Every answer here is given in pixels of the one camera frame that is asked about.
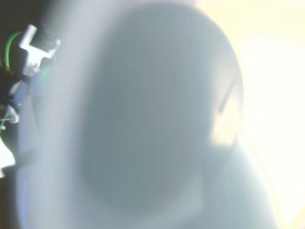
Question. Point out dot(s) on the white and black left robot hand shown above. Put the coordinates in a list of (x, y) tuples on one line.
[(233, 195)]

